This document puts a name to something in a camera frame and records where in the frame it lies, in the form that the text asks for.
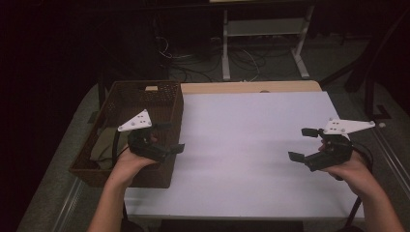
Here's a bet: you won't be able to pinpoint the person's right hand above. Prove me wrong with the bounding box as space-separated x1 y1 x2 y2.
321 149 376 198

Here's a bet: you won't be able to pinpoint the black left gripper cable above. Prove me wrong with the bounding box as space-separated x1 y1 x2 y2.
111 130 130 169

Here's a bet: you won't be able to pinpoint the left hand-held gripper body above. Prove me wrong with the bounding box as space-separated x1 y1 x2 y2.
117 109 168 163

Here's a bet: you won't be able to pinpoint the light wooden table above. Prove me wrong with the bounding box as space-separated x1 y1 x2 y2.
180 80 323 95

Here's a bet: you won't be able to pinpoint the person's left hand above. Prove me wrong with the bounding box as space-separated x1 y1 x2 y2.
107 145 160 188

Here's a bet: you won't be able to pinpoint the black metal stand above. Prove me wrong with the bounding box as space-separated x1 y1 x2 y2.
364 72 393 123

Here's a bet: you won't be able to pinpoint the tangle of floor cables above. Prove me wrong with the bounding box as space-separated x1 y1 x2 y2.
154 33 269 83

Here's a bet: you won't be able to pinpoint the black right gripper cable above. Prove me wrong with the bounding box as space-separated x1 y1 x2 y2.
341 143 375 232

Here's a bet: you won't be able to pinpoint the brown woven basket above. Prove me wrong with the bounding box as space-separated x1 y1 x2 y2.
68 79 185 189

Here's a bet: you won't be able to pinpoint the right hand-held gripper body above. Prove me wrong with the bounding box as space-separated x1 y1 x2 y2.
304 117 376 172

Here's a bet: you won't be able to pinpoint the olive green shorts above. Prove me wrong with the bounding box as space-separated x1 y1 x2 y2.
89 126 131 171

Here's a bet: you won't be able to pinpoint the metal floor rail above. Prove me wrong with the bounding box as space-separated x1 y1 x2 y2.
51 177 85 232
370 129 410 199

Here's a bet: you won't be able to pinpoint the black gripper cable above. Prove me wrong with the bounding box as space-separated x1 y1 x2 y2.
111 130 130 169
341 143 375 232

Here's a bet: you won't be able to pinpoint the white metal desk frame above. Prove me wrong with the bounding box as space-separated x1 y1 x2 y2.
221 4 316 81

